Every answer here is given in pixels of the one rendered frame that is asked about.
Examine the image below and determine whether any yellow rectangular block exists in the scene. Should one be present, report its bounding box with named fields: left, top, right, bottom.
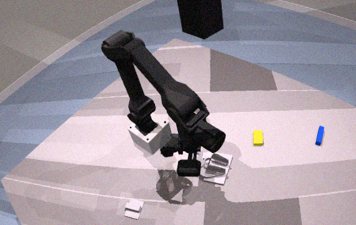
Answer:
left=253, top=130, right=263, bottom=146

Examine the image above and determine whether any blue rectangular block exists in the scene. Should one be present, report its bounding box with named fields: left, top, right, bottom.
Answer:
left=315, top=126, right=324, bottom=145

